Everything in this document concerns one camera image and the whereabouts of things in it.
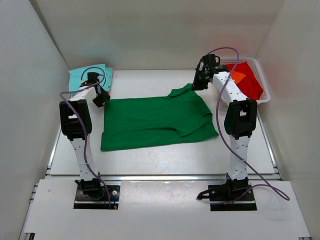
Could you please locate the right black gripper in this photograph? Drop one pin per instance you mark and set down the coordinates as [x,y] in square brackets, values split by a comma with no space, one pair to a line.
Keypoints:
[196,86]

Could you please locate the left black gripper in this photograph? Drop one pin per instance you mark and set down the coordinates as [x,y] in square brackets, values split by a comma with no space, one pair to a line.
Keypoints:
[106,97]

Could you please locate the green t shirt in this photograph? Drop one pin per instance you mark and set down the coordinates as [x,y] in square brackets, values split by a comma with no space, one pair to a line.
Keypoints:
[180,117]

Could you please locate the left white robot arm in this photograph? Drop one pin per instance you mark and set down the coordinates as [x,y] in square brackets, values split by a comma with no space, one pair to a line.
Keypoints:
[76,125]

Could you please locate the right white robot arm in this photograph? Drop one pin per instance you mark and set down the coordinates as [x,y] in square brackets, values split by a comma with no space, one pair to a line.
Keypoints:
[239,123]

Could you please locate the orange t shirt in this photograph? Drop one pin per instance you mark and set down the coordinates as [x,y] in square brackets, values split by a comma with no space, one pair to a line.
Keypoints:
[237,77]

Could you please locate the folded teal t shirt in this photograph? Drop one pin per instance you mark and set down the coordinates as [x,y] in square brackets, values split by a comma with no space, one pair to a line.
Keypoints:
[79,75]

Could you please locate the red t shirt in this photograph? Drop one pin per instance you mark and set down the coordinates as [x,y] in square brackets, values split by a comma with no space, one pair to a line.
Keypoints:
[249,85]

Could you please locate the white plastic basket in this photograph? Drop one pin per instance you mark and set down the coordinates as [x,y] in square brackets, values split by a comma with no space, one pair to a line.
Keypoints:
[259,75]

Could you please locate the aluminium table rail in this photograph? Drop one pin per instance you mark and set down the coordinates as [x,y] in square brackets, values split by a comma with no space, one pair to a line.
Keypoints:
[203,177]

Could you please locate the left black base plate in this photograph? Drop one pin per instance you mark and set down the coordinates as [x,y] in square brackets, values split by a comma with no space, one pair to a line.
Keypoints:
[93,196]

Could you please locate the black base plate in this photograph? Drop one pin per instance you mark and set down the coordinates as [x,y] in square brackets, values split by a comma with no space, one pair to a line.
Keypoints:
[232,200]
[93,196]

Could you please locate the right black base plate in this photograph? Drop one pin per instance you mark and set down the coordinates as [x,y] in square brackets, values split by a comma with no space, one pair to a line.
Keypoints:
[232,200]

